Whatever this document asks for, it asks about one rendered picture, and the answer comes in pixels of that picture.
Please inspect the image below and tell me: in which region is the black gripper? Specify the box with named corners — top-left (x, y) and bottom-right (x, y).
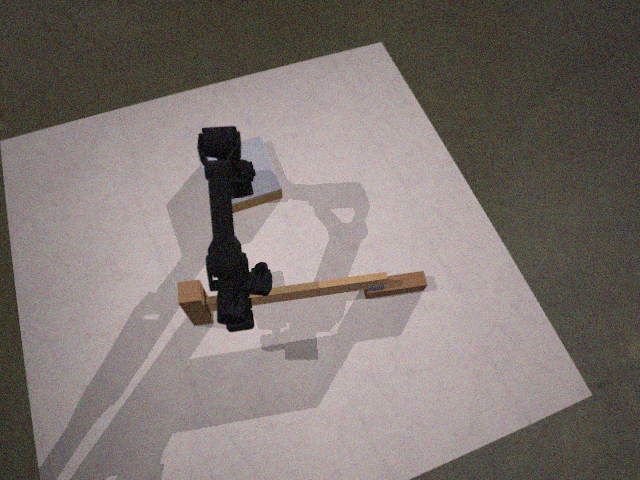
top-left (226, 296), bottom-right (254, 333)

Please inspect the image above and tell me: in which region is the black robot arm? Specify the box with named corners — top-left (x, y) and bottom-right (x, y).
top-left (198, 126), bottom-right (272, 325)

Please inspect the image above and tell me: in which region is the long wooden rail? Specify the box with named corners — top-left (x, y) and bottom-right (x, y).
top-left (208, 272), bottom-right (388, 311)

